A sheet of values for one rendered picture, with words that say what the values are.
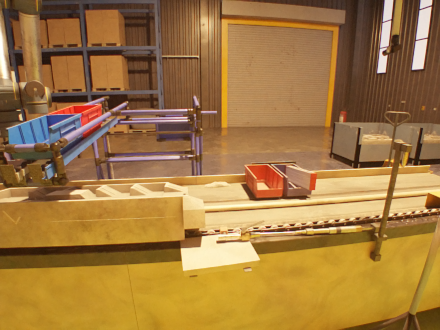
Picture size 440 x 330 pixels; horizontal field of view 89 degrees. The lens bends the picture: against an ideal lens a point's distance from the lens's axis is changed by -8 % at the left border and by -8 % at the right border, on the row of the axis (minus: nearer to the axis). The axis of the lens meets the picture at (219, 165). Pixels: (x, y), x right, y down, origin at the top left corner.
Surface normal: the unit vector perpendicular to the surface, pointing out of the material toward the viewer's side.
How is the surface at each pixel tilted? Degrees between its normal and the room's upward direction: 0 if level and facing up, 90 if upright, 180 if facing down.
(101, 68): 90
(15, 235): 80
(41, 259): 90
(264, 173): 88
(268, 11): 90
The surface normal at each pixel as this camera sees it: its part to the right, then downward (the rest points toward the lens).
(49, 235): 0.13, 0.11
